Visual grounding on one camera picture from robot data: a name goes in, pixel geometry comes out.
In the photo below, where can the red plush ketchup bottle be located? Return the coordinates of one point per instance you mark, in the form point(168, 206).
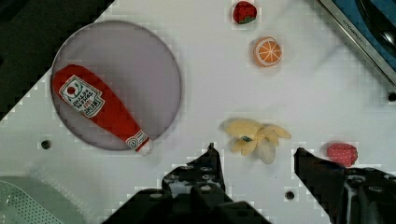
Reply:
point(93, 99)

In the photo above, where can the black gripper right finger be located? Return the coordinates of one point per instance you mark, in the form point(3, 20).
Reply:
point(324, 179)

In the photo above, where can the green perforated colander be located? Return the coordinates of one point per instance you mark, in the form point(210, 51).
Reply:
point(25, 200)

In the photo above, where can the grey round plate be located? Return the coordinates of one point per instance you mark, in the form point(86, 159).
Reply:
point(136, 64)

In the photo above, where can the plush orange slice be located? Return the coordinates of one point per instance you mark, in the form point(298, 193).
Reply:
point(267, 52)

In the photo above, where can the dark red plush strawberry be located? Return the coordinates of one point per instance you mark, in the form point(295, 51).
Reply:
point(244, 12)

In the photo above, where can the yellow plush banana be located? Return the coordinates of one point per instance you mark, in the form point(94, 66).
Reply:
point(253, 136)

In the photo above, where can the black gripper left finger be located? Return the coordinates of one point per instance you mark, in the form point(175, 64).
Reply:
point(205, 169)

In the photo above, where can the silver toaster oven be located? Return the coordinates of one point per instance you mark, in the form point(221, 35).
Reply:
point(370, 27)

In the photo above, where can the pink plush strawberry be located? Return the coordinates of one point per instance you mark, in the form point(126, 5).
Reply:
point(342, 153)

